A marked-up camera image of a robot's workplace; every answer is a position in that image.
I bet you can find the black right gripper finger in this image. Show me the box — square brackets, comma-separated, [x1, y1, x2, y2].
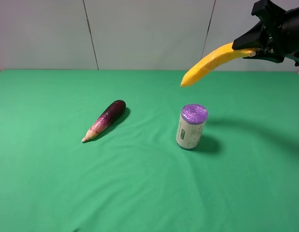
[244, 49, 284, 63]
[232, 21, 269, 50]

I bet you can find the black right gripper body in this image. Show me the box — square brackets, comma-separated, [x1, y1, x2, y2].
[252, 0, 299, 67]

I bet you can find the yellow banana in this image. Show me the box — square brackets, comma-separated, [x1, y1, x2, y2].
[180, 43, 257, 87]

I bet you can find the purple trash bag roll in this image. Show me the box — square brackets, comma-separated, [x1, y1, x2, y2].
[176, 104, 208, 150]

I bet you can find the green tablecloth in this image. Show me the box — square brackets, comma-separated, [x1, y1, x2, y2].
[0, 70, 299, 232]

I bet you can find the purple eggplant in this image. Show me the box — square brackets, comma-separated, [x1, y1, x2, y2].
[82, 100, 126, 143]

